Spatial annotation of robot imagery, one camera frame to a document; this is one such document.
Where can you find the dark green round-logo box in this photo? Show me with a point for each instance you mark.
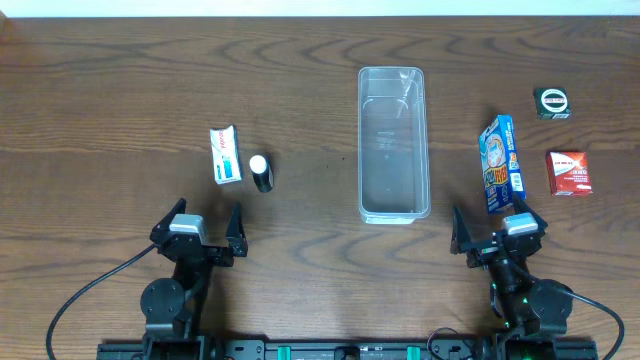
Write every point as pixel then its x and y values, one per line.
pixel 552 103

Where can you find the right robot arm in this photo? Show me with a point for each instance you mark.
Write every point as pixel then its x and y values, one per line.
pixel 532 309

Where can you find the dark bottle white cap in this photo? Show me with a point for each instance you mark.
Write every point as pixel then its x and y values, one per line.
pixel 261 173

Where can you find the blue Kool Fever box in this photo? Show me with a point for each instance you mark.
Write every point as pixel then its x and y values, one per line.
pixel 502 177

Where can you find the red medicine box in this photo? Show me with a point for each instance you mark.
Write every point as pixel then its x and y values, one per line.
pixel 568 173

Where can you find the clear plastic container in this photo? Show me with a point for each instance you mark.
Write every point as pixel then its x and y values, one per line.
pixel 393 161

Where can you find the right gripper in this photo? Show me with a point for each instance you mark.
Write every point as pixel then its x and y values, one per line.
pixel 491 253

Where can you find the black mounting rail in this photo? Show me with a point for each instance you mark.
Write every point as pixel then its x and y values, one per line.
pixel 439 348

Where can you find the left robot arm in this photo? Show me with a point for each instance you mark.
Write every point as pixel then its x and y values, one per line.
pixel 173 306

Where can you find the white Panadol box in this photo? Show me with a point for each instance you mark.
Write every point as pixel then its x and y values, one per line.
pixel 225 157

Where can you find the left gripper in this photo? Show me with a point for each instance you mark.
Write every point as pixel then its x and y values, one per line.
pixel 206 251

